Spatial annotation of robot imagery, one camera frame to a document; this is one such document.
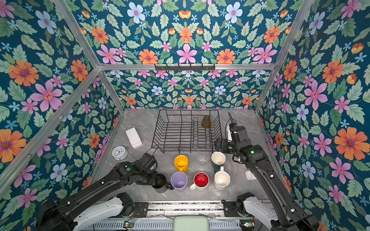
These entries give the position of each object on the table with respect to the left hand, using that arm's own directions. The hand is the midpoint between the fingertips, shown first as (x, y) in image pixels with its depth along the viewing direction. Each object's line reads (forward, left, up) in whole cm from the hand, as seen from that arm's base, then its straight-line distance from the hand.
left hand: (159, 179), depth 76 cm
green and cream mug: (+12, -35, -5) cm, 37 cm away
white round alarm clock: (+19, +28, -5) cm, 34 cm away
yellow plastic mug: (+11, -11, -7) cm, 18 cm away
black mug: (-3, 0, -1) cm, 3 cm away
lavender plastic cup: (0, -10, -7) cm, 12 cm away
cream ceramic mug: (-1, -35, -5) cm, 35 cm away
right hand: (+13, -35, +13) cm, 39 cm away
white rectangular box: (+31, +22, -5) cm, 38 cm away
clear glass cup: (+13, -25, -7) cm, 29 cm away
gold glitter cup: (+38, -30, -1) cm, 48 cm away
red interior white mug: (0, -23, -7) cm, 24 cm away
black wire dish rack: (+36, -15, -7) cm, 39 cm away
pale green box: (-20, -16, -4) cm, 26 cm away
